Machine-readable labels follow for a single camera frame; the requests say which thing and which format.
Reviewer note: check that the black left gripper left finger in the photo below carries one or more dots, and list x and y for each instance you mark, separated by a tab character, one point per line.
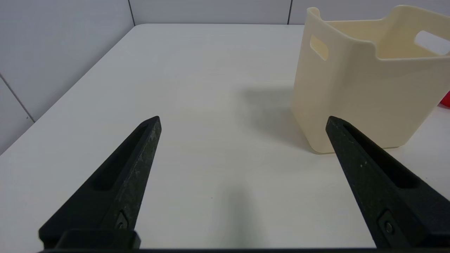
116	189

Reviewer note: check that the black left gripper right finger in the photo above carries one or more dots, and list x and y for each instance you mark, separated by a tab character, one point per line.
379	182

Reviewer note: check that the red rubber duck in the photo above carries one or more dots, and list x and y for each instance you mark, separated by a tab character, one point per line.
445	100

